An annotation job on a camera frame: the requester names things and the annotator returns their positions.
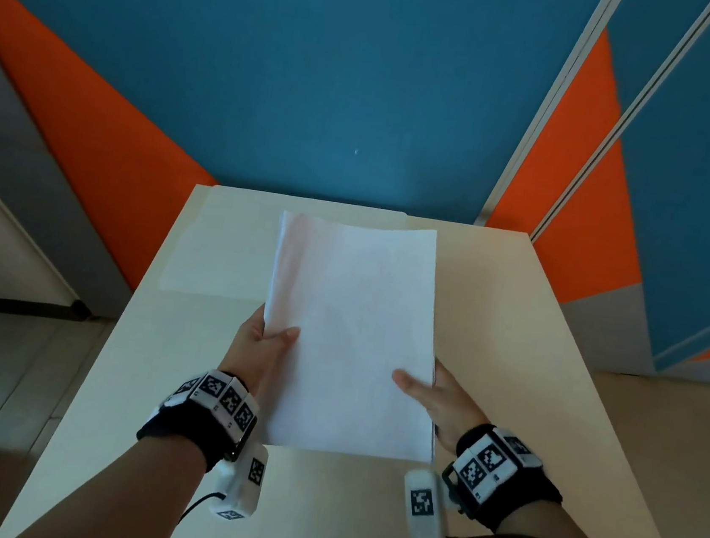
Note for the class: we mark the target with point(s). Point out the person's right hand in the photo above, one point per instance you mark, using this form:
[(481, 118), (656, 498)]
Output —
[(451, 407)]

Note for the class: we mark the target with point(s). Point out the person's left hand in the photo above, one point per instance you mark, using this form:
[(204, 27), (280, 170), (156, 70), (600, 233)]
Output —
[(252, 356)]

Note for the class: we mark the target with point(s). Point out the person's right thumb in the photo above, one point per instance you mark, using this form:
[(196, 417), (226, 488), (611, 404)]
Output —
[(413, 385)]

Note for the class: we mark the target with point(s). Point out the person's left thumb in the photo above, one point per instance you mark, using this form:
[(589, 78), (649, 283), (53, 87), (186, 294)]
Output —
[(283, 338)]

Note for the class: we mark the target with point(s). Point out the white paper sheet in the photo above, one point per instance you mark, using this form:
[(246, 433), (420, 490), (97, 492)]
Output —
[(350, 335), (223, 244)]

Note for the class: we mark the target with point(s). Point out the person's left forearm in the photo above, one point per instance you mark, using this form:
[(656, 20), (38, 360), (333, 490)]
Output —
[(124, 501)]

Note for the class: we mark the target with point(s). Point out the black marker-tagged left wristband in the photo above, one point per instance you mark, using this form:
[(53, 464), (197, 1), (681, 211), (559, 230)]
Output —
[(210, 415)]

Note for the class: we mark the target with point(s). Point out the black marker-tagged wristband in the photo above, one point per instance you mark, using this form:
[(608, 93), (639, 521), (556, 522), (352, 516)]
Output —
[(210, 415), (498, 473)]

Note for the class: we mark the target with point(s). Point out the black marker-tagged right wristband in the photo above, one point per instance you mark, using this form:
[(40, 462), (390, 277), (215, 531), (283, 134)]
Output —
[(498, 473)]

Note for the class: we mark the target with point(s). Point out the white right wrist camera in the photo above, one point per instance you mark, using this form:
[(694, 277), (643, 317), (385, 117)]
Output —
[(426, 510)]

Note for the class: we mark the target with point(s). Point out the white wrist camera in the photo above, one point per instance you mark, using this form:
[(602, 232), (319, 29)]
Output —
[(426, 510), (241, 482)]

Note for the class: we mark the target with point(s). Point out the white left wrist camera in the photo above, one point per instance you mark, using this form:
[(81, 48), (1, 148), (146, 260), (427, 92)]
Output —
[(241, 482)]

